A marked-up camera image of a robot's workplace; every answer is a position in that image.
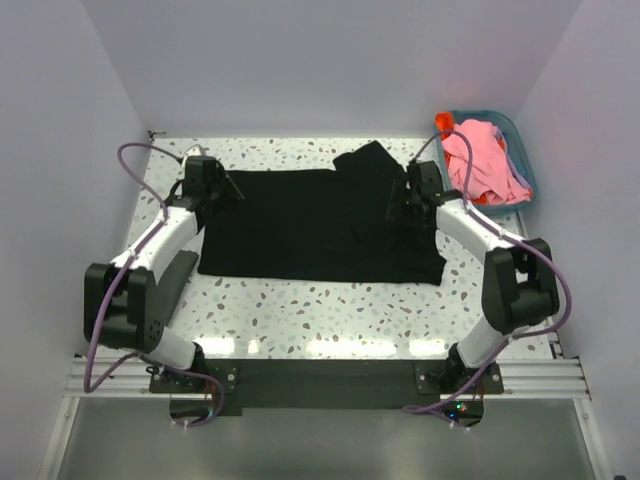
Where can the pink t shirt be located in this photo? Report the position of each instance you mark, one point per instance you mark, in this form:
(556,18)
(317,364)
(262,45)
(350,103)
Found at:
(494,181)

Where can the black t shirt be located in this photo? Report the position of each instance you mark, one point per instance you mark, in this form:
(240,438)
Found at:
(321,225)

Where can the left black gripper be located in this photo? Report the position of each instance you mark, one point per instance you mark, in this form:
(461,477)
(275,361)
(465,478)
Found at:
(223,181)

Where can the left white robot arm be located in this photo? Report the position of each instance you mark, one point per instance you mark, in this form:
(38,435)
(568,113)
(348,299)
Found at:
(129,302)

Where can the folded dark green t shirt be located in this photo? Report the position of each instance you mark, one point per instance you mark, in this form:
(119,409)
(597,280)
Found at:
(171,286)

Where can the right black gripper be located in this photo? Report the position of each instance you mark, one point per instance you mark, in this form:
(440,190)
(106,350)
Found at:
(395,212)

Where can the teal laundry basket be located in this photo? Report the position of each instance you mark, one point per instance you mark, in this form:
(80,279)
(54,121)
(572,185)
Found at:
(515,147)

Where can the lavender t shirt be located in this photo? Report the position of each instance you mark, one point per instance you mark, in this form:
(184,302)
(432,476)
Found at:
(515,165)

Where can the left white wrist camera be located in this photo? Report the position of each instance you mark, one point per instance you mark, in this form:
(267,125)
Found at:
(196,151)

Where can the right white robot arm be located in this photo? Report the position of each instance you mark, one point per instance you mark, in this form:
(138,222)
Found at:
(519,289)

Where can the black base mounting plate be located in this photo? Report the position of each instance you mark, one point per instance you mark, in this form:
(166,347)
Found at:
(308,384)

